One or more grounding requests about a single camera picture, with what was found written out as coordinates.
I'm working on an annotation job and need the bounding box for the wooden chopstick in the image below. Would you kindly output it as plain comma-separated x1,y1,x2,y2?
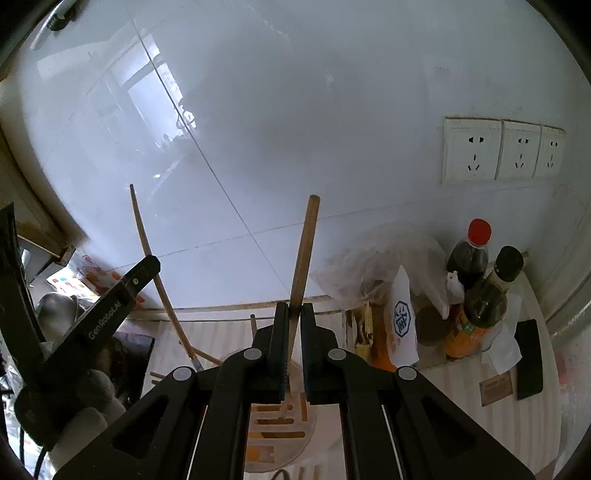
280,195,321,418
178,341,222,371
249,314,257,340
129,184,204,372

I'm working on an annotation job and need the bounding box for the white crumpled paper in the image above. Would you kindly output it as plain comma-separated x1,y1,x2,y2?
482,293,522,375

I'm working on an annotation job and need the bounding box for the wall power outlet strip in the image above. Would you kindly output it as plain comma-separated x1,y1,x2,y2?
442,117,567,185

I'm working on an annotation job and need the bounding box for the red cap dark sauce bottle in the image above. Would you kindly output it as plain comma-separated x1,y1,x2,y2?
446,218,492,292

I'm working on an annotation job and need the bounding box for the brown card on mat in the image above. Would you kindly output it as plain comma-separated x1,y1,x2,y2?
479,371,513,407

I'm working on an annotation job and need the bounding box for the fruit print box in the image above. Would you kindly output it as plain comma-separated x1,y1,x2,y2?
46,251,134,303

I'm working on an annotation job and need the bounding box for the black cap sauce bottle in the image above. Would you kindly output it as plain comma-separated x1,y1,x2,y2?
462,245,524,334

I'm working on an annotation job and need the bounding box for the yellow orange seasoning packet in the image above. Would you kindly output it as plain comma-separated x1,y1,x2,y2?
346,302,396,372

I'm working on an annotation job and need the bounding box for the black smartphone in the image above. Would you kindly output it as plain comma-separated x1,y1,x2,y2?
515,319,544,400

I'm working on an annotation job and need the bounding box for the clear plastic bag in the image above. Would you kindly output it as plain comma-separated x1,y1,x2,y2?
311,224,449,318

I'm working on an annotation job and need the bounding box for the metal pot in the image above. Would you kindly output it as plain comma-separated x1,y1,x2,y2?
36,292,80,342

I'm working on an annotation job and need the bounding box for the white utensil holder cup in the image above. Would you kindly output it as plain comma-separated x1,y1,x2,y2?
245,392,317,473

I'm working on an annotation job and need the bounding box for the white blue seasoning bag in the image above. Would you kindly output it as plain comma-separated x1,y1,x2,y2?
385,266,419,368

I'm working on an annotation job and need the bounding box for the striped cat placemat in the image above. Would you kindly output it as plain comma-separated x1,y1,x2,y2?
147,271,562,480

